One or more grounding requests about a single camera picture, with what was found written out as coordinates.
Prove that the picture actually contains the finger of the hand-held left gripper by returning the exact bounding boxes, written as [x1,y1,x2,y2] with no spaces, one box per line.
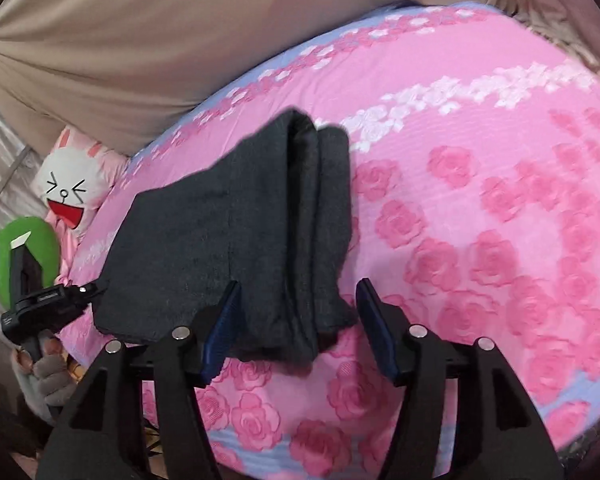
[62,281,107,311]

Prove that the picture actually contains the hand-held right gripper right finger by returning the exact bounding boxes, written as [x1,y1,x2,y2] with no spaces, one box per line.
[355,277,566,480]

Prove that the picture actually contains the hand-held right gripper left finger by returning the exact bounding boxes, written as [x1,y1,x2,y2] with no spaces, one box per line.
[35,280,243,480]

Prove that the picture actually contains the dark grey pants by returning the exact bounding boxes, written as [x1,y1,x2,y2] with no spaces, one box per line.
[91,107,359,367]

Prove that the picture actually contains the person's left hand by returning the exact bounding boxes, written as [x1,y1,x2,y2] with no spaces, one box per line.
[11,331,67,377]

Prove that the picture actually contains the green plush toy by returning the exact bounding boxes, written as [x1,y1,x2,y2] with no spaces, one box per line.
[0,216,62,307]

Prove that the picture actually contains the white curtain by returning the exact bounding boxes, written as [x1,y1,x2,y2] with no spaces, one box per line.
[0,105,48,326]

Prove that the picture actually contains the white rabbit face pillow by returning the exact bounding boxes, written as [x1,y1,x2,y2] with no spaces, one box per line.
[32,127,131,237]

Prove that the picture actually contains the pink floral bed sheet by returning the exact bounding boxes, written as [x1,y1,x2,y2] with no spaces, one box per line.
[55,2,600,478]

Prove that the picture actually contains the beige cloth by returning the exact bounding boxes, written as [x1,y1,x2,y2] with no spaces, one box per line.
[0,0,600,157]

